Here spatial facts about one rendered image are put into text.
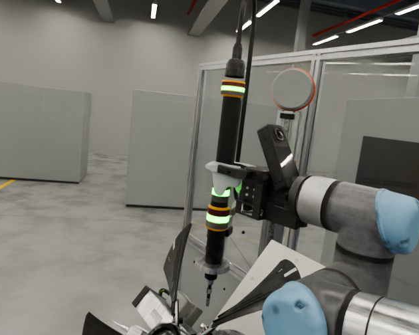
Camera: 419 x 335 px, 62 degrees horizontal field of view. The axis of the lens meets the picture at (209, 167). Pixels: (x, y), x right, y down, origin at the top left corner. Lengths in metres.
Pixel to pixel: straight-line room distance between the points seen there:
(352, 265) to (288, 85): 0.93
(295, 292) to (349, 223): 0.14
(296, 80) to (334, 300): 1.03
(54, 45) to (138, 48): 2.72
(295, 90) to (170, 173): 4.99
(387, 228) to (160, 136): 5.71
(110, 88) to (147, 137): 6.85
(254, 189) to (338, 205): 0.14
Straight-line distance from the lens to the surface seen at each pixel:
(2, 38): 13.59
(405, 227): 0.48
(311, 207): 0.52
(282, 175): 0.55
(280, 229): 1.39
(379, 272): 0.51
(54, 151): 7.86
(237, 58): 0.66
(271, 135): 0.57
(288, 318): 0.39
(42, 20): 13.36
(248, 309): 0.80
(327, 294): 0.41
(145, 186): 6.21
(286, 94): 1.33
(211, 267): 0.69
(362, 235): 0.49
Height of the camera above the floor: 1.75
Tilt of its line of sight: 9 degrees down
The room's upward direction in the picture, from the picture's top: 6 degrees clockwise
